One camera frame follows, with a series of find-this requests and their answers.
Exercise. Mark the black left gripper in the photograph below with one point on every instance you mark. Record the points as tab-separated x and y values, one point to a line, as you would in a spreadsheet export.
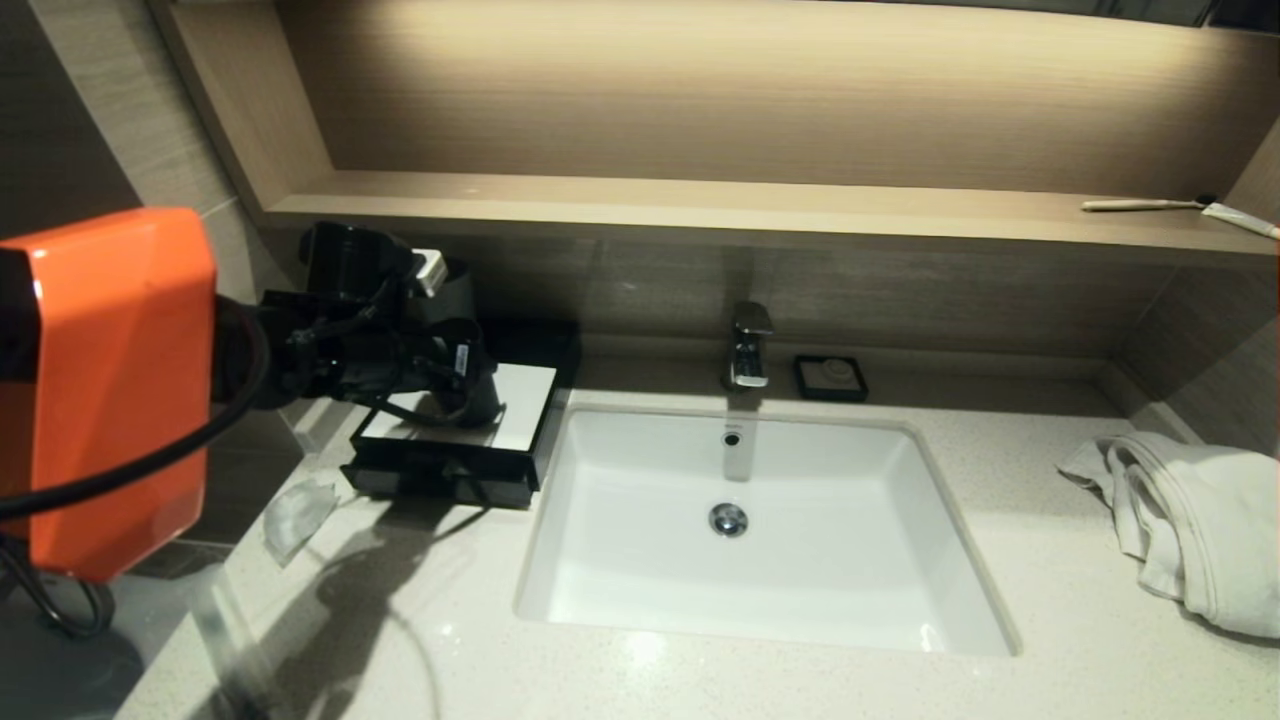
380	355

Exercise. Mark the dark grey cup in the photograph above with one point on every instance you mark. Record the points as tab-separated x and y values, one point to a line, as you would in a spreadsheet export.
485	390

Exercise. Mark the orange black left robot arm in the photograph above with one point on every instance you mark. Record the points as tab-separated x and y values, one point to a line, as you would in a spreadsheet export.
100	380

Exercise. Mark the black lacquer storage box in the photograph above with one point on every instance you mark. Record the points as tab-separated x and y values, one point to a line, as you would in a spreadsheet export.
540	345

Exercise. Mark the light grey cup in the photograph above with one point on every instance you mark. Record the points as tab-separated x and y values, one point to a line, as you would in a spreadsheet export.
458	290

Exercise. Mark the crumpled clear plastic sachet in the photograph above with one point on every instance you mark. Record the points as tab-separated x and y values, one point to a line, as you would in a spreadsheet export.
298	515

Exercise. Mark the long clear toothbrush packet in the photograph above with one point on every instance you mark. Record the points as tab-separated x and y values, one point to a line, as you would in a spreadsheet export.
235	645

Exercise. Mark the wooden shelf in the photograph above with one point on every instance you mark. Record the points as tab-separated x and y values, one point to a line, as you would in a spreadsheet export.
700	208

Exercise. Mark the chrome faucet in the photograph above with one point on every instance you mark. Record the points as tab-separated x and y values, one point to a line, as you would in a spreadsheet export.
748	350

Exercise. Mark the chrome drain plug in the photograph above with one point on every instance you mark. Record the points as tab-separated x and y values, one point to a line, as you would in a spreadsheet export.
728	520

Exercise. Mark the black soap dish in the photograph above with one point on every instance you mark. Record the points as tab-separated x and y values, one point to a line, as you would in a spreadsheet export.
805	385

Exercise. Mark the round white soap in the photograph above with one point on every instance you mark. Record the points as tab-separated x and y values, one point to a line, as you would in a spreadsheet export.
835	375

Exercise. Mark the white sink basin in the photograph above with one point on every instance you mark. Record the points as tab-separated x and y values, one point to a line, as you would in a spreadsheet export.
850	540

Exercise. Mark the white toothbrush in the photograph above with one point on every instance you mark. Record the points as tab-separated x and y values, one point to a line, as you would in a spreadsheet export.
1130	205

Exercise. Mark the white towel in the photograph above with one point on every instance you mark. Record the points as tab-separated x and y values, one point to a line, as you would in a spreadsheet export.
1200	520

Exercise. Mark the white toothpaste tube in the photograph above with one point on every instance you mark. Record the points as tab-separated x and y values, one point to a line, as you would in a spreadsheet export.
1240	220

